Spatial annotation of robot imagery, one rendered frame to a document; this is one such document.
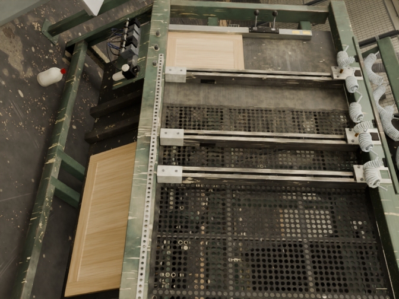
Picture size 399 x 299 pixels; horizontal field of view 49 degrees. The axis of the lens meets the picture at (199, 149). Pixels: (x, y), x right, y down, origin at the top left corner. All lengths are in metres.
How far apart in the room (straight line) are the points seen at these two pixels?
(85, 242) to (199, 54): 1.34
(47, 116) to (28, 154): 0.35
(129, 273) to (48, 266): 0.92
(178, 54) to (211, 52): 0.21
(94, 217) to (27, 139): 0.68
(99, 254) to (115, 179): 0.46
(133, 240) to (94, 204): 0.66
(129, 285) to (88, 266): 0.56
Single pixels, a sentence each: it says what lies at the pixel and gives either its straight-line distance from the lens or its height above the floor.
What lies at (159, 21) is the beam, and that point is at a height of 0.85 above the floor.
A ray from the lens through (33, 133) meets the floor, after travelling 2.96.
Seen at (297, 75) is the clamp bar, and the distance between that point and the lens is 2.73.
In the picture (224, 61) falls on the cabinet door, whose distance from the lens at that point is 2.79.
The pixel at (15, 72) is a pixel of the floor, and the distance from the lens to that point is 3.04.
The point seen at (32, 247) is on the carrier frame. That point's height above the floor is 0.17.
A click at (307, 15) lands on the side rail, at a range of 3.26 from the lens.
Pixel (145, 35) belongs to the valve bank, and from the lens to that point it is 2.92.
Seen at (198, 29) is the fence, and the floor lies 1.07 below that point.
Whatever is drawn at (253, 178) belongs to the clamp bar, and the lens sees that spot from 2.21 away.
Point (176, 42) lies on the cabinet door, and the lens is 2.89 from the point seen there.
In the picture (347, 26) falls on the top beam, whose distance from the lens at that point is 3.11.
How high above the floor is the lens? 1.98
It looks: 23 degrees down
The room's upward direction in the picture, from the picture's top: 74 degrees clockwise
